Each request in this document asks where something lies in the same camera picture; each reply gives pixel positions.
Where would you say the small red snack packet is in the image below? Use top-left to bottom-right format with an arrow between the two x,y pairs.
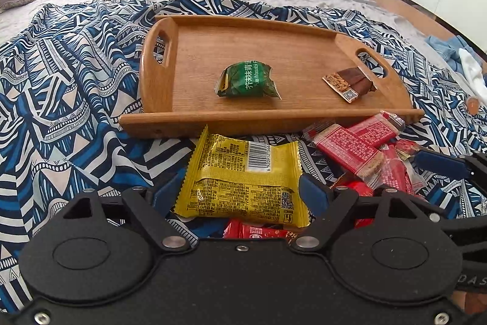
331,175 -> 375,198

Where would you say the red nut snack packet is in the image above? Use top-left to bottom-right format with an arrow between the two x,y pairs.
222,218 -> 303,242

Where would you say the blue clothing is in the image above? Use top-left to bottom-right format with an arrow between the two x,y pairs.
425,35 -> 487,72

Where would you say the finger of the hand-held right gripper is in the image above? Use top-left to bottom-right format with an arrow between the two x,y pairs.
413,151 -> 487,183
437,216 -> 487,246

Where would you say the blue white patterned blanket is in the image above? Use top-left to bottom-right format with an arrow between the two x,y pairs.
0,0 -> 487,314

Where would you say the brown snack bar packet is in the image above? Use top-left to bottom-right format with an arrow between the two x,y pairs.
323,68 -> 378,104

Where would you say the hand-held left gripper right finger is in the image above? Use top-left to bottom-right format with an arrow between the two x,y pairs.
289,174 -> 450,256

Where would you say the wooden tray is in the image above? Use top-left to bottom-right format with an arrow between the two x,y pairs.
119,15 -> 426,138

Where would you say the yellow snack packet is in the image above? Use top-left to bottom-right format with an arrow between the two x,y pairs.
174,124 -> 311,229

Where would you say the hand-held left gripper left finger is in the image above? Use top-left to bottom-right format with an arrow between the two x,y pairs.
61,169 -> 199,256

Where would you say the green snack packet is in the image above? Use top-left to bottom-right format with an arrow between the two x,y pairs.
216,60 -> 282,100

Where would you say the strawberry print snack packet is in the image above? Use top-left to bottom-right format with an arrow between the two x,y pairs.
394,140 -> 421,160

